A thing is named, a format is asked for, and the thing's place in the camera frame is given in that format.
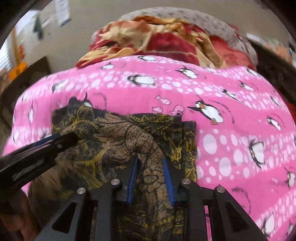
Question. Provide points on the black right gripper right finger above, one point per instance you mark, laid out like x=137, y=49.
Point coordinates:
x=208, y=213

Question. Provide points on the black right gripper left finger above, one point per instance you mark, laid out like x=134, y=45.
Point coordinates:
x=93, y=213

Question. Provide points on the brown yellow patterned garment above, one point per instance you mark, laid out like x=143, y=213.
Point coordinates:
x=106, y=143

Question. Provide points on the dark wooden desk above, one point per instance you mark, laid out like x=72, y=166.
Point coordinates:
x=12, y=89

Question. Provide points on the pink penguin fleece blanket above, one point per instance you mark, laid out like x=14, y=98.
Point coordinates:
x=245, y=133

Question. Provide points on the red gold crumpled quilt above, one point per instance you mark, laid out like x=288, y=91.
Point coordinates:
x=171, y=38

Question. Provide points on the grey floral pillow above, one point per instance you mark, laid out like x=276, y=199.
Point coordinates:
x=203, y=23

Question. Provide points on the wall poster paper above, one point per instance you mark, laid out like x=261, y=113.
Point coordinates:
x=62, y=12

